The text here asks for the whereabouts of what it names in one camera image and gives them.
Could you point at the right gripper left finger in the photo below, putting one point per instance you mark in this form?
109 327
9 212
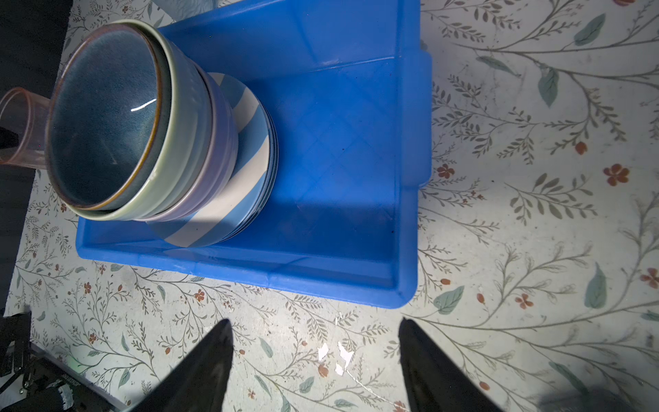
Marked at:
200 381

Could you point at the pink bowl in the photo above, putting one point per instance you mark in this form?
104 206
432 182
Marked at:
219 161

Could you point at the blue plastic bin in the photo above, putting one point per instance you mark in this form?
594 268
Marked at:
348 88

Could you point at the green bowl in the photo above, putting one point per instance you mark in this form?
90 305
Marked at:
186 141

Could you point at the blue grey bowl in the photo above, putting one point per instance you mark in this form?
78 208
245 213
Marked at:
108 117

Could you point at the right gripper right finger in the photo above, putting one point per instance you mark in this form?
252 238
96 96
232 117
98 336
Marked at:
432 381

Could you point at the pink translucent tumbler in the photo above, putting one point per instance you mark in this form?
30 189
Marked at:
23 129

